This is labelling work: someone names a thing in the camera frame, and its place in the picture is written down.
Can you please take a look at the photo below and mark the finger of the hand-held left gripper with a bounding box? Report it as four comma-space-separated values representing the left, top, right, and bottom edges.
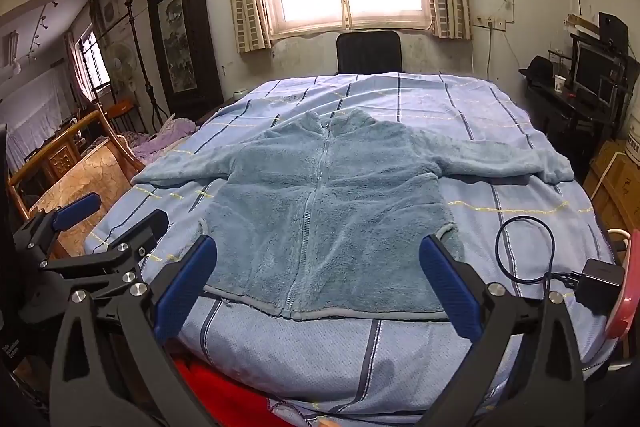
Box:
39, 209, 171, 305
12, 192, 103, 269

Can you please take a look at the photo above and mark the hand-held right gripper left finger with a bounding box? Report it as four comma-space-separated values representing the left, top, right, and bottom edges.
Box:
49, 234, 222, 427

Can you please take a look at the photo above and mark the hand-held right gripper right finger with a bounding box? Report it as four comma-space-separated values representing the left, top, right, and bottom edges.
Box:
418, 234, 587, 427

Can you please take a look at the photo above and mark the blue-grey fleece jacket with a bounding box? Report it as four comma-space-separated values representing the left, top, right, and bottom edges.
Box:
132, 108, 575, 322

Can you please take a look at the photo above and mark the wooden chair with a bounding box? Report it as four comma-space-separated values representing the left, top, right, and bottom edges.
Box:
7, 109, 147, 259

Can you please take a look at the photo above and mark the purple cloth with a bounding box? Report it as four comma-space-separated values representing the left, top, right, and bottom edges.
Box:
131, 114, 197, 166

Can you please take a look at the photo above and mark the white hanging sheet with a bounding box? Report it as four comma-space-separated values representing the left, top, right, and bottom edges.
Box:
0, 67, 77, 168

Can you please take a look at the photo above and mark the red cloth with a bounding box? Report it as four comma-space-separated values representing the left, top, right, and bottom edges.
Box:
170, 349, 282, 427

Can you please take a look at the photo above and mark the black charger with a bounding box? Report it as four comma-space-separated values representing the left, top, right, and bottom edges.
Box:
575, 258, 626, 316

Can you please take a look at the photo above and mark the white standing fan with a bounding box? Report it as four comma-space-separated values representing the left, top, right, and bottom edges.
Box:
104, 42, 139, 108

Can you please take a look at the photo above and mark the small side window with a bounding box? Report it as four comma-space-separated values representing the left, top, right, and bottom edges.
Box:
75, 24, 112, 94

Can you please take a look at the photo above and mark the black coat rack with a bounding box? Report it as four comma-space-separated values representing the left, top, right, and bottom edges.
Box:
121, 0, 165, 134

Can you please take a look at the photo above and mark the red plastic object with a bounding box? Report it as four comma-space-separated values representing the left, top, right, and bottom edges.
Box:
602, 229, 640, 344

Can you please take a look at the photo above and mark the light blue plaid blanket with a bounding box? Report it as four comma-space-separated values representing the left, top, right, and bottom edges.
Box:
82, 72, 618, 419

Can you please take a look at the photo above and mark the cardboard box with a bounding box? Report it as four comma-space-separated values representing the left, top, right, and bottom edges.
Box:
582, 139, 640, 234

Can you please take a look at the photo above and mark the dark framed painting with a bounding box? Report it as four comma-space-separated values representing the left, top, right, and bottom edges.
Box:
145, 0, 225, 116

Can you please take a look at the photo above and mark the black desk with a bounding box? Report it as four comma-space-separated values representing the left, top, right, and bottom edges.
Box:
520, 67, 637, 160

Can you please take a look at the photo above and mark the black hat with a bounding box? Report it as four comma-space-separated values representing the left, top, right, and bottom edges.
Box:
518, 56, 556, 82

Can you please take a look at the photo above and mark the black monitor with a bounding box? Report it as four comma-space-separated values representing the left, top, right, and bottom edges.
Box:
572, 42, 627, 106

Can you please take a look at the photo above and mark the black cable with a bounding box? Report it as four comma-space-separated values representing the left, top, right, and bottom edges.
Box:
495, 216, 585, 296

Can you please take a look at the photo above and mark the wall power socket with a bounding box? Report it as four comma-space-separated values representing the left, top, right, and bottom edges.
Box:
472, 14, 507, 30

